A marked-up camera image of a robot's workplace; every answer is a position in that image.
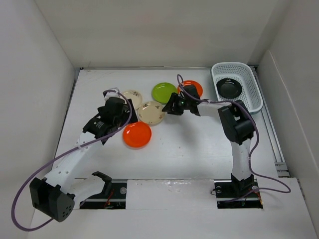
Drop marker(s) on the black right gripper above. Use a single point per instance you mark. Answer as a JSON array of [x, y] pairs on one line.
[[175, 110]]

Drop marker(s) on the cream plate with leaf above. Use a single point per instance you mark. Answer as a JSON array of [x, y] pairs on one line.
[[135, 96]]

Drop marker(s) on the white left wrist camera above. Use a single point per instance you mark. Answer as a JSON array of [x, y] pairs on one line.
[[112, 92]]

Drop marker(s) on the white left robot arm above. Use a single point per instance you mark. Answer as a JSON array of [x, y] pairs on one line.
[[51, 195]]

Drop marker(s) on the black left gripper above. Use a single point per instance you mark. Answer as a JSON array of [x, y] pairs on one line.
[[125, 116]]

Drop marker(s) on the black metal base rail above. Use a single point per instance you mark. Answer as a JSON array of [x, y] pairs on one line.
[[169, 194]]

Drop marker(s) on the orange plate near left arm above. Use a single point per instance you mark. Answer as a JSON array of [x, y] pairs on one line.
[[137, 135]]

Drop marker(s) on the beige plate with red stamps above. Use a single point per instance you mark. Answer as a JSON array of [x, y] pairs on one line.
[[151, 112]]

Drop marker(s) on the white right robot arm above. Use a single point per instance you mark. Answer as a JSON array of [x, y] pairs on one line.
[[237, 124]]

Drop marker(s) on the white perforated plastic bin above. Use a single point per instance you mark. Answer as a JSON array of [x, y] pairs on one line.
[[243, 74]]

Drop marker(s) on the orange plate near green plate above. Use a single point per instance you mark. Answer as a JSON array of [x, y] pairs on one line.
[[187, 83]]

